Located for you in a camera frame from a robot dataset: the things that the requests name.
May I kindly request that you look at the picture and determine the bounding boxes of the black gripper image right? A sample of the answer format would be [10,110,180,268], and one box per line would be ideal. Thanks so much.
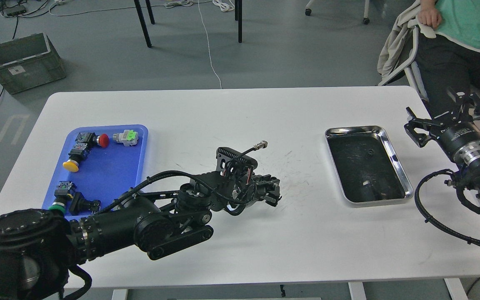
[404,87,480,163]

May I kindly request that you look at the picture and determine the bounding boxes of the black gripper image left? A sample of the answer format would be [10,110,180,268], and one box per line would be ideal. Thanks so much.
[223,175,282,216]

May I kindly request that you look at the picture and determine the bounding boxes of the black robot arm image left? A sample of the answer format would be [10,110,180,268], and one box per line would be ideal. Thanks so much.
[0,141,281,300]

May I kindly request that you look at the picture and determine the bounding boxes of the silver metal tray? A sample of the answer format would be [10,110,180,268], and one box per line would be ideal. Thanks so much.
[325,125,414,207]

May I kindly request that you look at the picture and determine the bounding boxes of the blue plastic tray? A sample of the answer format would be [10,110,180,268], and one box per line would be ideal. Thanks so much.
[42,125,148,209]

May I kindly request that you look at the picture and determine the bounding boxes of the office chair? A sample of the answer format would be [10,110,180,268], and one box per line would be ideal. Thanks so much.
[380,25,480,121]

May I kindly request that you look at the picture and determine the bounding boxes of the seated person green shirt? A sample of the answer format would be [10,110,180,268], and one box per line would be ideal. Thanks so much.
[416,0,480,118]

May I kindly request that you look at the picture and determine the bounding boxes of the beige jacket on chair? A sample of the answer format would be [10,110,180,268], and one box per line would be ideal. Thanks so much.
[377,0,436,87]

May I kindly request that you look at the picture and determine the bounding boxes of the black table legs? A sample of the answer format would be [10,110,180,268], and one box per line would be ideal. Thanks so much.
[134,0,243,49]

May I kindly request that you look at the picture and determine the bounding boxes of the grey plastic crate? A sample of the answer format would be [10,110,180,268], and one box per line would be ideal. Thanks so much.
[0,33,67,95]

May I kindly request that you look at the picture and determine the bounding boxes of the grey green connector switch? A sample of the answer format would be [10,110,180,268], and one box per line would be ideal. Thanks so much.
[112,130,139,147]

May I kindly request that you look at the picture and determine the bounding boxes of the red push button switch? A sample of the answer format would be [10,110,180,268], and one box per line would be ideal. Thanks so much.
[75,132,109,148]

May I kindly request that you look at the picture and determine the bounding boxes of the black selector switch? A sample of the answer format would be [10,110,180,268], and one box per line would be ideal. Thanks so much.
[69,192,101,216]

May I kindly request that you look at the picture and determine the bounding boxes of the yellow push button switch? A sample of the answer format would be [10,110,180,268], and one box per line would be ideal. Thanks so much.
[62,142,90,173]

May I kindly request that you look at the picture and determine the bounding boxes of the white cable on floor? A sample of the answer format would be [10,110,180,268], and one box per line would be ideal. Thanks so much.
[48,0,235,89]

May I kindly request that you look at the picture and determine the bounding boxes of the green push button switch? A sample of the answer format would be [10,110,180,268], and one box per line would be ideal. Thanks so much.
[48,181,76,214]

